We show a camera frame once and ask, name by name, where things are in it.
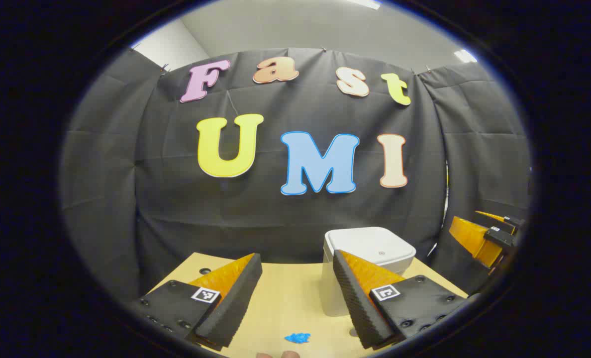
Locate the black backdrop cloth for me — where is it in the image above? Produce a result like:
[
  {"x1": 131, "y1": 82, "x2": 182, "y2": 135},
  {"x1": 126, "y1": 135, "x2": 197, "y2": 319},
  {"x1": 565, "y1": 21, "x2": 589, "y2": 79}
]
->
[{"x1": 59, "y1": 47, "x2": 532, "y2": 304}]

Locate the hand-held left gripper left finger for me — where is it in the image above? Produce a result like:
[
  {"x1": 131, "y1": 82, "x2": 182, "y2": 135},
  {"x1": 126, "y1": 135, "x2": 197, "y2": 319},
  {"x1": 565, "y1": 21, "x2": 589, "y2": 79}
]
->
[{"x1": 139, "y1": 253, "x2": 264, "y2": 352}]

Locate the wooden desktop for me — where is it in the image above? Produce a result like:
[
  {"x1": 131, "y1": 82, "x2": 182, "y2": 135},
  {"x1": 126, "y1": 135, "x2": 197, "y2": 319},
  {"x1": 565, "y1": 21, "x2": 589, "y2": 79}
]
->
[{"x1": 149, "y1": 252, "x2": 468, "y2": 358}]

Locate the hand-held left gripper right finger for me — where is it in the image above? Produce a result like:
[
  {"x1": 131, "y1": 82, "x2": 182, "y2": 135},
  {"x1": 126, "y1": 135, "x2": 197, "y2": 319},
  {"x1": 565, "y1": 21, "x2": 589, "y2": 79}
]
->
[{"x1": 332, "y1": 249, "x2": 480, "y2": 350}]

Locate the white desktop garbage bin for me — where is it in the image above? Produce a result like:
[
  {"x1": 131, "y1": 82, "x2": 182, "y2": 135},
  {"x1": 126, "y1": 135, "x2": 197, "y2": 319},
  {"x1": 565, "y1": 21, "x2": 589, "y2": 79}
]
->
[{"x1": 320, "y1": 227, "x2": 417, "y2": 317}]

